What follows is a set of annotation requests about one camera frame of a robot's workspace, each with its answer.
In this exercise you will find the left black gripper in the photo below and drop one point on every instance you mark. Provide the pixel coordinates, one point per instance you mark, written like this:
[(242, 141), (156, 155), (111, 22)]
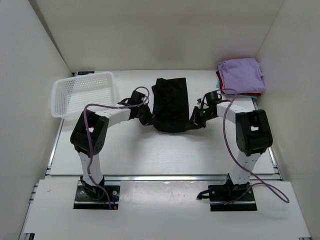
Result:
[(150, 116)]

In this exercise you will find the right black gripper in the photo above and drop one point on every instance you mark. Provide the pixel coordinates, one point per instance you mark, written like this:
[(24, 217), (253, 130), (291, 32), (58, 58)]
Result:
[(195, 120)]

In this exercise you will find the black t shirt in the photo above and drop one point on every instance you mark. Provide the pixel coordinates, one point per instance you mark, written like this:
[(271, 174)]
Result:
[(170, 105)]

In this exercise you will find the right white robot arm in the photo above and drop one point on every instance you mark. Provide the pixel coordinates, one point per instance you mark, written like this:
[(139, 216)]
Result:
[(252, 135)]

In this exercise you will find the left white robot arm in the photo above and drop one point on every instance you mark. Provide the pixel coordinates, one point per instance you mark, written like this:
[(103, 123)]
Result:
[(89, 135)]

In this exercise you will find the teal folded t shirt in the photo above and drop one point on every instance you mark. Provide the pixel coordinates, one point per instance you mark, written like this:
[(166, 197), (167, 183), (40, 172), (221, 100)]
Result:
[(219, 84)]

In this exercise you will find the red folded t shirt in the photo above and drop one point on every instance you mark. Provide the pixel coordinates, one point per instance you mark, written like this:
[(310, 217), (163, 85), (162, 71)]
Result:
[(219, 77)]

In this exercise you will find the purple folded t shirt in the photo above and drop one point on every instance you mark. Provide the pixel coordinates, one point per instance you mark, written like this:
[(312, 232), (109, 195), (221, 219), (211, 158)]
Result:
[(241, 76)]

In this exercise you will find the small dark label plate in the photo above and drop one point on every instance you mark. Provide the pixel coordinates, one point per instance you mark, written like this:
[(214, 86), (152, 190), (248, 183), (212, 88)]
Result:
[(82, 73)]

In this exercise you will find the white plastic basket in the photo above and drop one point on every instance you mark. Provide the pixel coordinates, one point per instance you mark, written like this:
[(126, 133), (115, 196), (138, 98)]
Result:
[(69, 96)]

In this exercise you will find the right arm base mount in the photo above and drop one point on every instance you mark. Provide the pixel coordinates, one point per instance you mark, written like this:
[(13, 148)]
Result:
[(229, 197)]

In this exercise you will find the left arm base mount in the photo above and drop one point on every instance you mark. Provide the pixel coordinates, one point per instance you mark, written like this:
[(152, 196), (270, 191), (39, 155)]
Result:
[(84, 201)]

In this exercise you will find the aluminium rail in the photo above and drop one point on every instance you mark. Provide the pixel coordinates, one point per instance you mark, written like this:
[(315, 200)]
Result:
[(218, 177)]

